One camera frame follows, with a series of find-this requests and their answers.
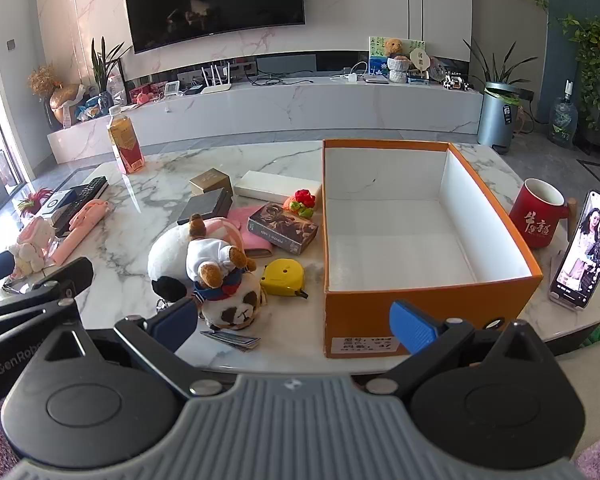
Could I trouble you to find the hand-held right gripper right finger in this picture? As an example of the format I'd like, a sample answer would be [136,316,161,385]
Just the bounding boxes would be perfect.
[362,301,563,403]

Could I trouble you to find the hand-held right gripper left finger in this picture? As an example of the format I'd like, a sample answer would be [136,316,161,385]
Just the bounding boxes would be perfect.
[32,296,223,401]

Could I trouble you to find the orange cardboard box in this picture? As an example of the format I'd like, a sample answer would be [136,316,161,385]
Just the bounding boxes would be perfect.
[321,139,544,359]

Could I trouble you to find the dog plush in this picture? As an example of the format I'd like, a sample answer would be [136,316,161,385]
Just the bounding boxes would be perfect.
[186,213,257,281]

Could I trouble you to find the yellow tape measure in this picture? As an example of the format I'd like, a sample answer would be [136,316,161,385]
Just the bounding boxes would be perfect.
[260,258,309,299]

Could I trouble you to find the dark grey box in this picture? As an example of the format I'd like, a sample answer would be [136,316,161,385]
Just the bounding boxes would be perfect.
[176,187,234,226]

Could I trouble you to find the dark red printed card box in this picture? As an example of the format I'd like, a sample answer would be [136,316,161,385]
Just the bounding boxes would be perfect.
[247,202,319,256]

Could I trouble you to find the gold box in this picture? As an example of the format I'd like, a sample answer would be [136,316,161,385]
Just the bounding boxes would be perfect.
[189,166,234,196]

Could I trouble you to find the red orange crochet toy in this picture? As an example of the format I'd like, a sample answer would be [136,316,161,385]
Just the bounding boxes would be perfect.
[283,189,317,219]

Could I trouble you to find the white long box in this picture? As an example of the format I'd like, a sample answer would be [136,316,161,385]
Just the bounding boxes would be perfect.
[234,170,323,202]

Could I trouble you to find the pink white bunny plush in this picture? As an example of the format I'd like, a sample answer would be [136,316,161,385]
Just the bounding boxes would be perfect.
[7,216,56,277]

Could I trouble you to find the printed paper cards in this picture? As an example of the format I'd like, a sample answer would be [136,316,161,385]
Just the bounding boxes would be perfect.
[198,329,261,353]

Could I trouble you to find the blue white booklet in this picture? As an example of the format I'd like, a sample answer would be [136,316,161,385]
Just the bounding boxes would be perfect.
[39,191,78,218]

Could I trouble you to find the red feather ornament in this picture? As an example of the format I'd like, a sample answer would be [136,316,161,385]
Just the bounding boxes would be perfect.
[17,187,53,216]

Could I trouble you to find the black remote control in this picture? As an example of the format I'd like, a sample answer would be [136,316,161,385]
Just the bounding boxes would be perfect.
[51,176,110,227]

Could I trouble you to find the red drink carton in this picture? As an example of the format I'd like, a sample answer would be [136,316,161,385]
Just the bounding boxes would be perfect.
[106,106,146,175]

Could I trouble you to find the white phone stand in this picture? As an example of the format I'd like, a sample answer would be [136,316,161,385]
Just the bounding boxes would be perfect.
[549,285,597,314]

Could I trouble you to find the red mug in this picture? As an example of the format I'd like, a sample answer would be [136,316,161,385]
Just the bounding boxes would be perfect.
[509,178,578,249]

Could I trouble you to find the gold gourd vase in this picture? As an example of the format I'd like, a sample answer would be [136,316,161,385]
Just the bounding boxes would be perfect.
[47,84,83,128]

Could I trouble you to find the colourful snack bags pile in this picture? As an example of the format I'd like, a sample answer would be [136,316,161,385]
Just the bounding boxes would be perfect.
[75,92,112,121]

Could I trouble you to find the dried flower bunch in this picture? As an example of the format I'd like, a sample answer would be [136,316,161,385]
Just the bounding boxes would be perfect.
[27,64,63,98]

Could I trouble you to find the smartphone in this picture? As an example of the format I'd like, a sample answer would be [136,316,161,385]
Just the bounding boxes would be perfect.
[550,190,600,308]

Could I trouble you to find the green plant in glass vase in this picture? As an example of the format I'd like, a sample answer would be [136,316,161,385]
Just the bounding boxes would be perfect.
[89,36,133,96]

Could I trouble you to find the white router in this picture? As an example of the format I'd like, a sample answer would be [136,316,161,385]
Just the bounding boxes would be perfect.
[200,62,232,95]

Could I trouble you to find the marble television console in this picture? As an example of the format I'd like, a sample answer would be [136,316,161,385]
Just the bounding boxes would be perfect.
[46,76,484,165]

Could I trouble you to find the clear water jug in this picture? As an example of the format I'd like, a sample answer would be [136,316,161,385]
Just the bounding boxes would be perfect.
[547,80,579,148]

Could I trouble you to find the round paper fan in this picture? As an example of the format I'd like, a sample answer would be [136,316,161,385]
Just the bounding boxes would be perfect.
[410,46,432,73]

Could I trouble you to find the green painting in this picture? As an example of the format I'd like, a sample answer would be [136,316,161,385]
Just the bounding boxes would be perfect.
[368,36,426,78]

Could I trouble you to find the long-leaf potted plant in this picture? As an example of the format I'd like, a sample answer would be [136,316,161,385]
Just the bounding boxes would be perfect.
[462,37,526,106]

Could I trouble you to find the black television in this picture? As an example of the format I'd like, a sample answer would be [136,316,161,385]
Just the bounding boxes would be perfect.
[122,0,307,55]

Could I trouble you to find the green pothos plant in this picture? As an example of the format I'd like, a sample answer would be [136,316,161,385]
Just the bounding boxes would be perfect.
[560,15,600,131]

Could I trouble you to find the black cable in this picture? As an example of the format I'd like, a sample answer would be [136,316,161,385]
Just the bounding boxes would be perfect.
[250,72,301,86]

